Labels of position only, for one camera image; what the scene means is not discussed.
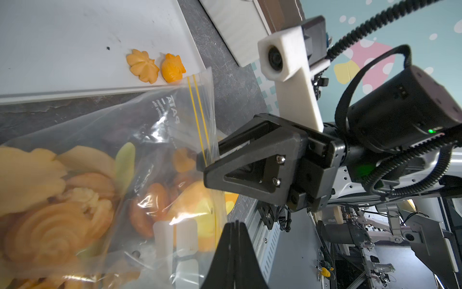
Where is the ziploc bag with yellow snack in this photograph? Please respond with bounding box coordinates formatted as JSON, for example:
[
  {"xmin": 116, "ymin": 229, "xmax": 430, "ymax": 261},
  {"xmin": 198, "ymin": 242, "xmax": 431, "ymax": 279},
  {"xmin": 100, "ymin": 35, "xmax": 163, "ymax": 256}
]
[{"xmin": 225, "ymin": 191, "xmax": 239, "ymax": 214}]

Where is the white plastic tray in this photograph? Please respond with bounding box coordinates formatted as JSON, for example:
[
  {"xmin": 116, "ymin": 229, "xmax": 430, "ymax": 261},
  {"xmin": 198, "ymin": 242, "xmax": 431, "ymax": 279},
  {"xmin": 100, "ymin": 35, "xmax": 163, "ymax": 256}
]
[{"xmin": 1, "ymin": 1, "xmax": 205, "ymax": 105}]

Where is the clear ziploc bag of cookies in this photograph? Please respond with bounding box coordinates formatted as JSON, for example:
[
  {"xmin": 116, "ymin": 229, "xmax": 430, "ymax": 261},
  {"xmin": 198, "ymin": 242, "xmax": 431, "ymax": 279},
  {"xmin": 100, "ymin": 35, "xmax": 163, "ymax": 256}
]
[{"xmin": 1, "ymin": 69, "xmax": 227, "ymax": 289}]

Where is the flower shaped cookie on tray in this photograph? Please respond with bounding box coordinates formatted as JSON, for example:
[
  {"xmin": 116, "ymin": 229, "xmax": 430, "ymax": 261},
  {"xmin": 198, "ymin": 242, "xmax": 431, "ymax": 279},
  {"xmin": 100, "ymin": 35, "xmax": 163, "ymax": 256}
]
[{"xmin": 126, "ymin": 49, "xmax": 160, "ymax": 84}]

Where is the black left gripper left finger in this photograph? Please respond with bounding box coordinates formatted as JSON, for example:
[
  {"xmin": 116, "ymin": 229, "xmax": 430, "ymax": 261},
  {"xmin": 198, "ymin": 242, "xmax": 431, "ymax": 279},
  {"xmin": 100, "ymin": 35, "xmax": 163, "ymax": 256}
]
[{"xmin": 201, "ymin": 223, "xmax": 237, "ymax": 289}]

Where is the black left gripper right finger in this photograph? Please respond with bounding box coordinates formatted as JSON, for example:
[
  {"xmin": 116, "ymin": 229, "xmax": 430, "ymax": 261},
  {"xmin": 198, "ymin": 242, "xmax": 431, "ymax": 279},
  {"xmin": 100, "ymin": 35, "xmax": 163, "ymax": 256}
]
[{"xmin": 235, "ymin": 221, "xmax": 268, "ymax": 289}]

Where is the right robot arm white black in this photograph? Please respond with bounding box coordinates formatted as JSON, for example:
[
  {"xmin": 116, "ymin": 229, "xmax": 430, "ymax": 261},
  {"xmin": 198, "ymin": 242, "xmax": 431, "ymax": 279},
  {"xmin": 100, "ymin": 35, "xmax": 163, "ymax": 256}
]
[{"xmin": 197, "ymin": 1, "xmax": 462, "ymax": 212}]

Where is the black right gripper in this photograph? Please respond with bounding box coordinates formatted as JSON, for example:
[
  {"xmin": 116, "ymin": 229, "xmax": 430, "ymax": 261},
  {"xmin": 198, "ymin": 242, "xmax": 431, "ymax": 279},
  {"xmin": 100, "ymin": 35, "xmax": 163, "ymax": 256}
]
[{"xmin": 196, "ymin": 113, "xmax": 347, "ymax": 211}]

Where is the orange fish shaped cookie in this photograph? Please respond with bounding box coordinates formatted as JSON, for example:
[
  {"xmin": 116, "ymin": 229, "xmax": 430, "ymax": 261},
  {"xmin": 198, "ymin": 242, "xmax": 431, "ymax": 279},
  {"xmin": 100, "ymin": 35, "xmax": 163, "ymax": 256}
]
[{"xmin": 161, "ymin": 54, "xmax": 186, "ymax": 83}]

